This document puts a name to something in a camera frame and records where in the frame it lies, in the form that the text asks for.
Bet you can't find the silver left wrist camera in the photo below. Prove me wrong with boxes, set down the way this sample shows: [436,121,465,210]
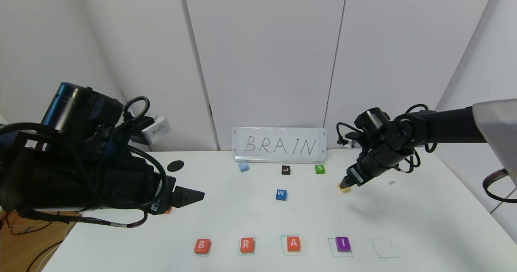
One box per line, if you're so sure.
[141,117,170,145]

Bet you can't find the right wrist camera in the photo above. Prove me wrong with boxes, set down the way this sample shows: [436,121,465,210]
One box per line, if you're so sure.
[338,132,364,148]

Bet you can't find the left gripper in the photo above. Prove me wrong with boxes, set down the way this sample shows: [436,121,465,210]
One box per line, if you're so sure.
[141,171,205,216]

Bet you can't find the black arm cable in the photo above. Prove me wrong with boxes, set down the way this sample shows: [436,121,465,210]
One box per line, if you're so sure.
[20,211,148,228]
[483,168,517,203]

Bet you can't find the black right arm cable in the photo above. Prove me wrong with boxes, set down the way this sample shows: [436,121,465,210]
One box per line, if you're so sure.
[483,168,517,203]

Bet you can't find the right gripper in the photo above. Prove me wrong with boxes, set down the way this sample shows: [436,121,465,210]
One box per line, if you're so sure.
[339,144,399,189]

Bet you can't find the white BRAIN sign board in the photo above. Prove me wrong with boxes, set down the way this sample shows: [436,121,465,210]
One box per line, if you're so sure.
[232,127,327,163]

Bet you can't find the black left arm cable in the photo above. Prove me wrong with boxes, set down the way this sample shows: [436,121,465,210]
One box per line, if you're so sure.
[20,211,148,228]

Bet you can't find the black floor cable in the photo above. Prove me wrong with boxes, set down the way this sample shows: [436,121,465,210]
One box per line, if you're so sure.
[0,220,53,237]
[26,242,65,272]

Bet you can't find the orange block letter B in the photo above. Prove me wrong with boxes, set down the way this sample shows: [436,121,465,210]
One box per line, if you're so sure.
[194,239,212,255]

